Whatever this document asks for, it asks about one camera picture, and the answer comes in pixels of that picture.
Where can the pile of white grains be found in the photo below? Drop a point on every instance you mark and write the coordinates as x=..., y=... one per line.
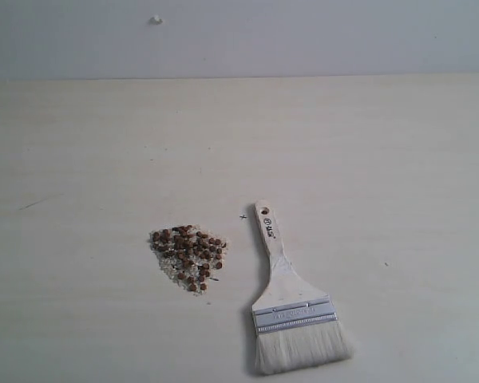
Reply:
x=189, y=255

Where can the white wooden paint brush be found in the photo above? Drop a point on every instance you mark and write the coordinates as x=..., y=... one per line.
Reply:
x=296, y=324

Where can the white wall plug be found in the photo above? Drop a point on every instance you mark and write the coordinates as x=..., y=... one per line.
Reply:
x=155, y=20

